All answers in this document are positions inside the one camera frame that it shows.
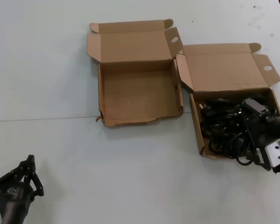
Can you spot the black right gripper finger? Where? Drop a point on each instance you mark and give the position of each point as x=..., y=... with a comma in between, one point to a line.
x=262, y=161

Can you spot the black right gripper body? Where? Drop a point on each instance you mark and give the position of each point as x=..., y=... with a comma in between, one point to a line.
x=256, y=130

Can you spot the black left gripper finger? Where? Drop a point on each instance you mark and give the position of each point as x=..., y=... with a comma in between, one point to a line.
x=36, y=184
x=21, y=168

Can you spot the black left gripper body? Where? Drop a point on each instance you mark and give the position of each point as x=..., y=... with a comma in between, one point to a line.
x=14, y=193

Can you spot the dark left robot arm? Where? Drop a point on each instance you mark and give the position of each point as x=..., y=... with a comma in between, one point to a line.
x=14, y=214

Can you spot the brown cardboard box intact rim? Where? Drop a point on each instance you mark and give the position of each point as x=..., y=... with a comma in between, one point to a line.
x=224, y=70

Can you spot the brown cardboard box torn rim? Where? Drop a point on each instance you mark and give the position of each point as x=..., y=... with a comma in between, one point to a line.
x=140, y=93

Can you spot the black grey right wrist module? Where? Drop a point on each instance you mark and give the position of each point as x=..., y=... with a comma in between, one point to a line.
x=255, y=106

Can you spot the silver right wrist bracket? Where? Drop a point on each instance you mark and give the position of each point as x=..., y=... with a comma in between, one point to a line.
x=274, y=154

